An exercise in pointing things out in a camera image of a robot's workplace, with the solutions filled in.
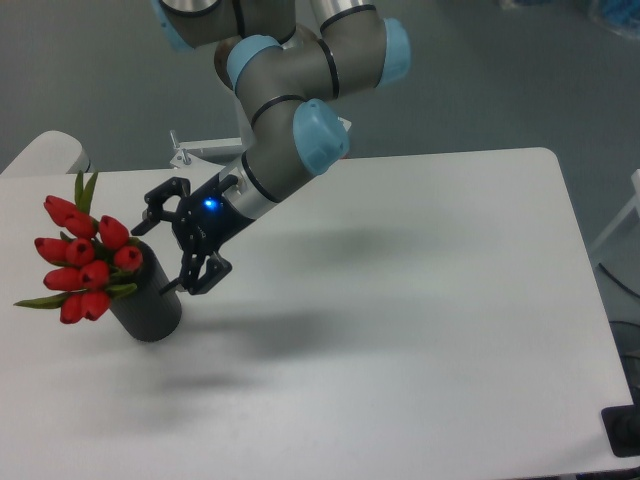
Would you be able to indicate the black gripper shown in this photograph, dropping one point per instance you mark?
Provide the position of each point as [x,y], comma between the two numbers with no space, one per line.
[202,222]

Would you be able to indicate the red tulip bouquet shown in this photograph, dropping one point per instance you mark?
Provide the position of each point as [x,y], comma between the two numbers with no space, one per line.
[96,261]

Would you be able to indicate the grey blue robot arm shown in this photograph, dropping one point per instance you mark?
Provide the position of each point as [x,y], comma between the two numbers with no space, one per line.
[285,87]

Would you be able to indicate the dark grey ribbed vase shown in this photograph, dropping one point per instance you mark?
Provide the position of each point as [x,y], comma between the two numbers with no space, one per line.
[147,315]

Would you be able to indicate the white rounded side table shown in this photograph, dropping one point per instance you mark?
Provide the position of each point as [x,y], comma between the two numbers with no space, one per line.
[51,153]

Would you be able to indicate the black device at table edge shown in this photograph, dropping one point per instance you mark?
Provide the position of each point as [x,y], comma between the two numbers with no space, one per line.
[622,428]

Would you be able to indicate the blue plastic bag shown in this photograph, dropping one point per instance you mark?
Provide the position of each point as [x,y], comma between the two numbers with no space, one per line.
[619,16]

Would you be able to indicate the white frame at right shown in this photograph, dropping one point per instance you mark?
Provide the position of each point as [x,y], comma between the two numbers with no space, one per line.
[619,227]

